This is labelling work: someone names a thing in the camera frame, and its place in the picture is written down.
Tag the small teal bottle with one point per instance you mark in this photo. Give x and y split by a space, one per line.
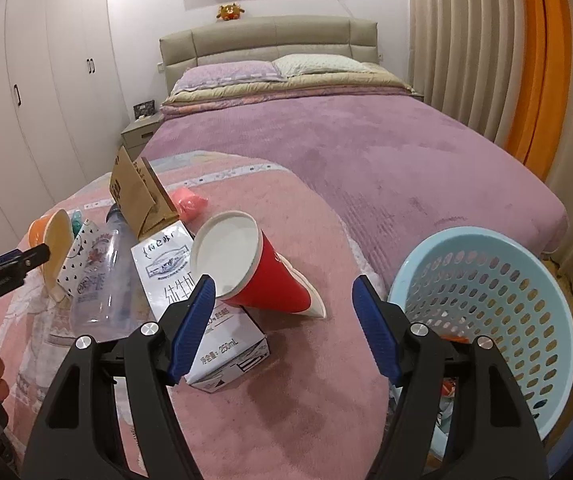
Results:
77 220

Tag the white dotted pillow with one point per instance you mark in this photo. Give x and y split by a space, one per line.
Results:
321 64

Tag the beige curtain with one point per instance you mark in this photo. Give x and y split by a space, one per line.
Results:
456 35

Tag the beige nightstand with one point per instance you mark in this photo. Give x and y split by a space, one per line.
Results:
139 135

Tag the brown paper bag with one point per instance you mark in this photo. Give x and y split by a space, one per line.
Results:
139 195

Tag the white milk carton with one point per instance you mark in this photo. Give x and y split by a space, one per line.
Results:
166 270

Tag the purple bed blanket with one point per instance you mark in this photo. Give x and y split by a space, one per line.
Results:
391 160

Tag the orange plush toy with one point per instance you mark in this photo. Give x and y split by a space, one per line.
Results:
230 12

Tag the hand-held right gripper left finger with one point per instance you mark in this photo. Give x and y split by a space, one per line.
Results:
194 330

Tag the clear plastic bottle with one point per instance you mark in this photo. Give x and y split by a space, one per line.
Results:
111 280

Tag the light blue plastic basket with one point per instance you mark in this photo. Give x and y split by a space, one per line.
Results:
466 235

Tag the folded beige quilt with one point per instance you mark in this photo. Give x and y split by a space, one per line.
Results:
286 89

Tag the white wardrobe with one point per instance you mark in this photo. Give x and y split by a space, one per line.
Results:
41 85

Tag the red paper cup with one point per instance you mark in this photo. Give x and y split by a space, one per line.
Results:
279 280

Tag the white dotted paper cup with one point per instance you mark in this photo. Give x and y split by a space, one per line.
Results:
80 265

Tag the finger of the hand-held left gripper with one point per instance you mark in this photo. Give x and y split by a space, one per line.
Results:
16 262

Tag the purple pillow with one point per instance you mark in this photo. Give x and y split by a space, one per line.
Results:
226 74

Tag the pink plastic bag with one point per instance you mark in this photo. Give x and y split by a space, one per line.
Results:
189 202

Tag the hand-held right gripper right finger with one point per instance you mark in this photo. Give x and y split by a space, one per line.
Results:
374 330

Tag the beige padded headboard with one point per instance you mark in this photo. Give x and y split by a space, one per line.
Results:
266 37

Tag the orange curtain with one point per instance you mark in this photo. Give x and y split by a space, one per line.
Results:
541 60

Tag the pink elephant blanket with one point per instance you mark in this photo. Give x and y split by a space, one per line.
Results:
291 385

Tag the small dark picture frame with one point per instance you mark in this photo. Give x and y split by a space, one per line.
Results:
144 110

